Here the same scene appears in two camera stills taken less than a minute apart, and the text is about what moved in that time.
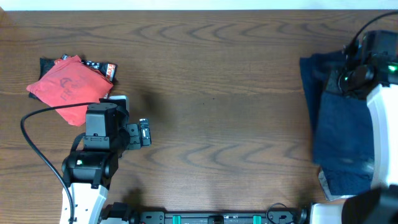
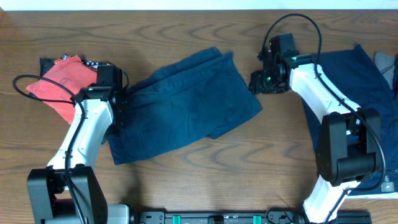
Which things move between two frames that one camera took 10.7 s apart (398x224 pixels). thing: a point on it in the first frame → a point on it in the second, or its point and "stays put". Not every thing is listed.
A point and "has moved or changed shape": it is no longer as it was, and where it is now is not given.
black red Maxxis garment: (108, 70) stays put
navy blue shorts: (341, 127) has moved or changed shape
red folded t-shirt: (70, 81) stays put
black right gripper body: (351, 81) → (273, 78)
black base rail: (277, 216) stays put
